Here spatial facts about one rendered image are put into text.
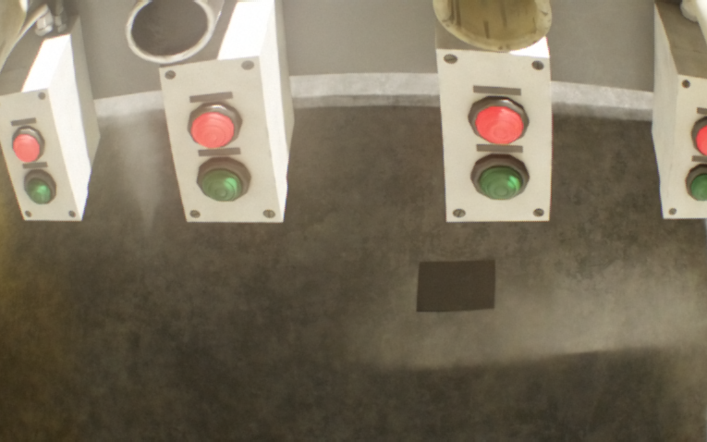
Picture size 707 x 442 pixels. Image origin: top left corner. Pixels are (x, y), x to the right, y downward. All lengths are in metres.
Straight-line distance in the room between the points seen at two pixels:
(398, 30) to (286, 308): 0.79
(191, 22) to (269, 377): 0.90
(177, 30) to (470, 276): 0.98
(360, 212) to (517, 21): 1.05
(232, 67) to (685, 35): 0.32
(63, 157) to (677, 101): 0.45
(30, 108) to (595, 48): 0.43
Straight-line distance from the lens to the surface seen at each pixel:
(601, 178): 1.67
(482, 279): 1.54
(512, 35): 0.59
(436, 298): 1.53
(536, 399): 1.43
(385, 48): 0.81
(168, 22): 0.63
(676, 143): 0.75
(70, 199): 0.83
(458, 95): 0.71
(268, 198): 0.79
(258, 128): 0.74
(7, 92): 0.77
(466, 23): 0.59
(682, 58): 0.72
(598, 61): 0.81
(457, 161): 0.75
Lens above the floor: 1.22
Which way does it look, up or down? 49 degrees down
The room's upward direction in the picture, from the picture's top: 6 degrees counter-clockwise
